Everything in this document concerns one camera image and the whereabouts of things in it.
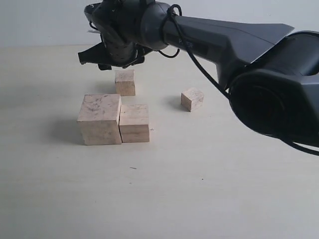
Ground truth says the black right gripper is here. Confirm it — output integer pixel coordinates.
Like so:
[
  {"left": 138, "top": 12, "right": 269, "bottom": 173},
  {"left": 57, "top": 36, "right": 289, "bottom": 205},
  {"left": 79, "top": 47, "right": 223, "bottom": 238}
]
[{"left": 78, "top": 0, "right": 150, "bottom": 71}]

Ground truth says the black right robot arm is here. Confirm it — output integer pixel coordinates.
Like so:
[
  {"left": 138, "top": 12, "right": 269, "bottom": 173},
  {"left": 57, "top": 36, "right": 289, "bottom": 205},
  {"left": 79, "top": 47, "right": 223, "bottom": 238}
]
[{"left": 78, "top": 0, "right": 319, "bottom": 153}]

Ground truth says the smallest wooden cube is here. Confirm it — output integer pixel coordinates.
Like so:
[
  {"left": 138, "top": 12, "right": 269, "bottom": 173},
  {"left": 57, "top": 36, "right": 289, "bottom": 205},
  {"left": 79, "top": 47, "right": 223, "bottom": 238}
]
[{"left": 181, "top": 88, "right": 204, "bottom": 112}]

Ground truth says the third largest wooden cube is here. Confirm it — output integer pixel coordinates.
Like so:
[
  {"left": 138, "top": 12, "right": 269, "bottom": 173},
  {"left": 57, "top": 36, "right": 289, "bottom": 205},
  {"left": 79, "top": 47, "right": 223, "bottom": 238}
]
[{"left": 115, "top": 70, "right": 136, "bottom": 96}]

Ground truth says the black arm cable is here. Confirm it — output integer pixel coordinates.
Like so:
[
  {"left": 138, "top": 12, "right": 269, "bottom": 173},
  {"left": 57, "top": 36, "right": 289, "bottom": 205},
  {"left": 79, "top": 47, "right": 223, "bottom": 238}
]
[{"left": 159, "top": 3, "right": 319, "bottom": 156}]

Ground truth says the second largest wooden cube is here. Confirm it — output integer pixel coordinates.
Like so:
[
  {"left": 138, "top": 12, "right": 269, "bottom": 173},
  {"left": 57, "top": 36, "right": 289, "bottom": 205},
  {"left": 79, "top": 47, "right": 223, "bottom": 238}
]
[{"left": 119, "top": 105, "right": 150, "bottom": 143}]

